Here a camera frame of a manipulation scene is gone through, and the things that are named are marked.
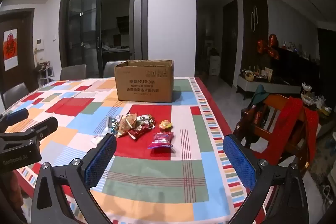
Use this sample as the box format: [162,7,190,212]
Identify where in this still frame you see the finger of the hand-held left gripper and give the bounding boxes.
[0,108,29,132]
[0,116,59,141]

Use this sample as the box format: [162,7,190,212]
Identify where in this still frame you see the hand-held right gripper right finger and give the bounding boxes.
[223,134,309,224]

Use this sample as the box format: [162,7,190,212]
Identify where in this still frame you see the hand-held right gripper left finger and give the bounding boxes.
[31,133,117,224]

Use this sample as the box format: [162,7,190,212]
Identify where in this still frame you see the white snack wrapper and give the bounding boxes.
[91,135,106,146]

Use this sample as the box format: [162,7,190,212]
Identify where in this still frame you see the clear packet of blue candies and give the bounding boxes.
[105,115,124,134]

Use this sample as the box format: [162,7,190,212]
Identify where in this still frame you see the red snack packet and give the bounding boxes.
[129,114,157,140]

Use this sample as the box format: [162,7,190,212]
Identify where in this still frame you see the pink snack packet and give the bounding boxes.
[147,132,176,150]

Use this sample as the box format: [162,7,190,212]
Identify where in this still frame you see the brown cardboard box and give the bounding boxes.
[114,60,175,103]

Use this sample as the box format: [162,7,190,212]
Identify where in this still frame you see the grey upholstered chair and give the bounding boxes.
[2,82,29,110]
[103,61,132,78]
[60,64,87,81]

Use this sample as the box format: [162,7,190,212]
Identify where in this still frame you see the wooden chair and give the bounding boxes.
[234,94,319,170]

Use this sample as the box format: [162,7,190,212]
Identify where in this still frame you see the small white shoe rack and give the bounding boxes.
[36,61,54,83]

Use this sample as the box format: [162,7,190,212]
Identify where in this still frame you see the brown door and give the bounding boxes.
[0,8,36,94]

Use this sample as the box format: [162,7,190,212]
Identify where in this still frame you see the colourful checked tablecloth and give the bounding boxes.
[0,76,259,224]

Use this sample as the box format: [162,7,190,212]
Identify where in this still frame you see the red and white door poster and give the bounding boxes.
[3,29,18,72]

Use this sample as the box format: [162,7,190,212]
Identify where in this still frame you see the red cloth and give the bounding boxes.
[268,97,320,167]

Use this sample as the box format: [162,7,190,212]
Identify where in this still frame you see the green cloth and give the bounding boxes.
[248,84,270,107]

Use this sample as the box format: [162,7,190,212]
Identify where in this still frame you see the white low sideboard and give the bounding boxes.
[236,74,303,101]

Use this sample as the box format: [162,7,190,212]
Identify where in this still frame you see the white lotus ornament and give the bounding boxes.
[301,82,332,115]

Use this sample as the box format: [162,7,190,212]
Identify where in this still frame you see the dark framed sliding glass door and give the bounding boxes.
[59,0,151,75]

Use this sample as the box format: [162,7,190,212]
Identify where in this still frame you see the dark long cabinet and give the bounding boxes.
[270,45,321,84]

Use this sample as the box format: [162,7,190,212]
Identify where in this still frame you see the dark wooden door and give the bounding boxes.
[222,0,238,87]

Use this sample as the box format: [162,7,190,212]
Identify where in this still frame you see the dark tall cabinet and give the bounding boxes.
[241,0,270,78]

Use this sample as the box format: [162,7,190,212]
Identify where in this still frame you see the silver refrigerator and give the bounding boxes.
[129,0,144,61]

